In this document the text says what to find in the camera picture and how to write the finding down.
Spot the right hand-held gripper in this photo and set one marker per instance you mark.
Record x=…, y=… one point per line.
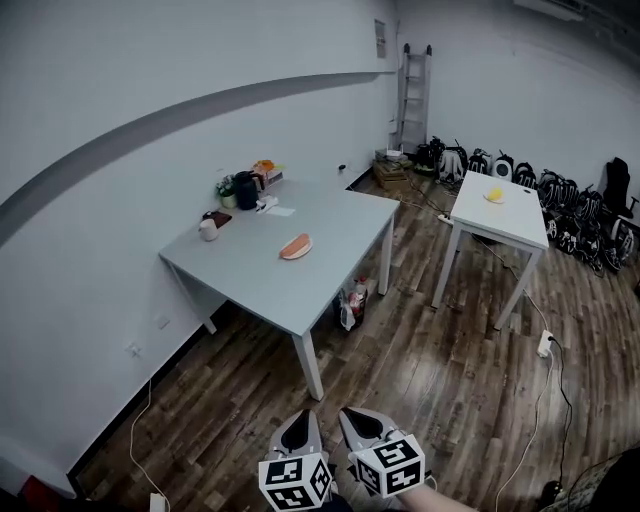
x=389, y=465

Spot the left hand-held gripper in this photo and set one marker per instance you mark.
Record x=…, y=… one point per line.
x=292, y=481

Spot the white plate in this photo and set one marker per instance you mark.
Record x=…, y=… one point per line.
x=306, y=250
x=495, y=201

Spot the orange food slice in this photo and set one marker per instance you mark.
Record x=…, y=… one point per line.
x=294, y=245

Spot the yellow food piece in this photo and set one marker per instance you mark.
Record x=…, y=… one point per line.
x=495, y=193

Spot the person's right forearm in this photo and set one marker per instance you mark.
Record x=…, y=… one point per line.
x=439, y=499

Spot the clear plastic bag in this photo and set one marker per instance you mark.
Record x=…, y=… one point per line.
x=347, y=312

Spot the red-label soda bottle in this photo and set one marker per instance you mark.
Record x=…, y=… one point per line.
x=360, y=296

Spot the white power strip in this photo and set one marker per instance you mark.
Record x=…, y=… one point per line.
x=157, y=502
x=444, y=218
x=544, y=343

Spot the large grey table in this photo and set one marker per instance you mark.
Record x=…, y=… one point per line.
x=300, y=225

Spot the white mug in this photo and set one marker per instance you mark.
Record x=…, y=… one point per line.
x=208, y=231

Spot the white paper sheet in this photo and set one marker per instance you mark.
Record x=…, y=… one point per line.
x=280, y=211

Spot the brown mat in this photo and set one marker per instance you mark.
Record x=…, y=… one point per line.
x=220, y=218

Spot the crumpled white wrapper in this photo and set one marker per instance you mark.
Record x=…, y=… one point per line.
x=266, y=203

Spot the black thermos jug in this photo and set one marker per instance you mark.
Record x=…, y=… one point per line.
x=246, y=190

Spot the small white table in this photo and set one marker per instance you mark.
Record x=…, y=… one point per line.
x=500, y=220

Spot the small potted plant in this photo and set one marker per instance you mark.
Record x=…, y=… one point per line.
x=227, y=192

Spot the wooden crate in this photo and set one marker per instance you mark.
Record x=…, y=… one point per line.
x=392, y=174

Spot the orange snack bag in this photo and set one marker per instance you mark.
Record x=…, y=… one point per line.
x=264, y=165

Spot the white router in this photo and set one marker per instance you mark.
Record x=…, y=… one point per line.
x=390, y=154

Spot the row of black backpacks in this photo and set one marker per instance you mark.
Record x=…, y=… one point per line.
x=540, y=195

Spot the folding metal ladder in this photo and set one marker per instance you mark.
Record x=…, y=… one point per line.
x=415, y=95

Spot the black office chair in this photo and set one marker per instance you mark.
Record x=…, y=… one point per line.
x=620, y=192

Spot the white wall socket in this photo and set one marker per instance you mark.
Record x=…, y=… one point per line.
x=134, y=350
x=164, y=321

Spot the wall electrical panel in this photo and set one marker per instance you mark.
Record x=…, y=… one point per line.
x=381, y=39

